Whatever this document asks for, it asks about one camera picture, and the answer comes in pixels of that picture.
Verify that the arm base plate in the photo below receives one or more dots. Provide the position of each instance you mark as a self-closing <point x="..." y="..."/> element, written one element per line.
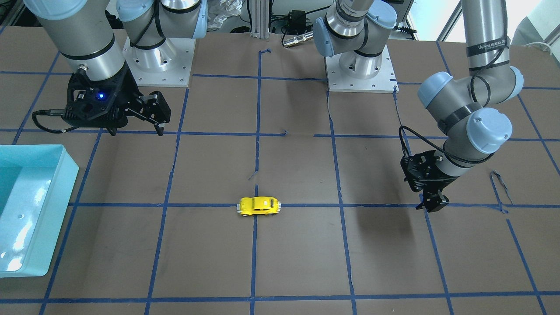
<point x="351" y="72"/>
<point x="166" y="66"/>

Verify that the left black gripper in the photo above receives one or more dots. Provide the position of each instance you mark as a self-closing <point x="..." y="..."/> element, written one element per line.
<point x="441" y="181"/>

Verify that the aluminium frame post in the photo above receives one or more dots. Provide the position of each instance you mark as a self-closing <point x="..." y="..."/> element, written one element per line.
<point x="260" y="12"/>

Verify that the brown paper table mat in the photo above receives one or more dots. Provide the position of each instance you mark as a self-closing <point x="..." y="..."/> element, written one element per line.
<point x="269" y="194"/>

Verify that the yellow beetle toy car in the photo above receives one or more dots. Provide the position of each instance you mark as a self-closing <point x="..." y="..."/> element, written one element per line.
<point x="266" y="205"/>

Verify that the light blue plastic bin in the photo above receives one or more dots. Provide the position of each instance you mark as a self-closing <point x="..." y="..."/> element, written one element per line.
<point x="36" y="182"/>

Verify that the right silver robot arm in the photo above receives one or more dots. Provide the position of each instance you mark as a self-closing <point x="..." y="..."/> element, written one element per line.
<point x="81" y="31"/>

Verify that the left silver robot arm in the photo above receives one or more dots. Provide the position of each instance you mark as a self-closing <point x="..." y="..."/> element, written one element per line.
<point x="354" y="150"/>

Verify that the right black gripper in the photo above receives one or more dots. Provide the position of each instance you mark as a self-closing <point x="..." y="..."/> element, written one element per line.
<point x="127" y="92"/>

